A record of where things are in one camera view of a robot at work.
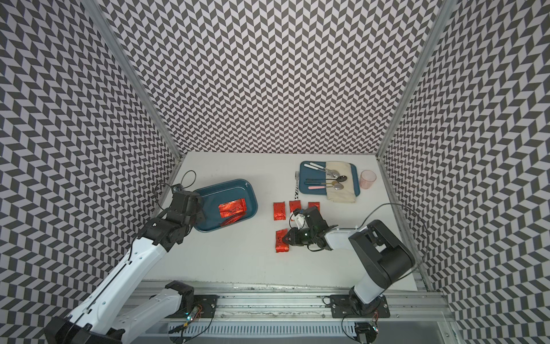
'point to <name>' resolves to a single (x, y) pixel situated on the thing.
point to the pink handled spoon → (338, 186)
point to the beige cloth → (347, 194)
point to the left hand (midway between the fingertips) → (193, 212)
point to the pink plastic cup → (367, 178)
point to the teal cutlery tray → (313, 178)
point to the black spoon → (339, 178)
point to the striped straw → (296, 191)
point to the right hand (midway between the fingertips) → (285, 243)
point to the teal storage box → (213, 196)
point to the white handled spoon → (334, 173)
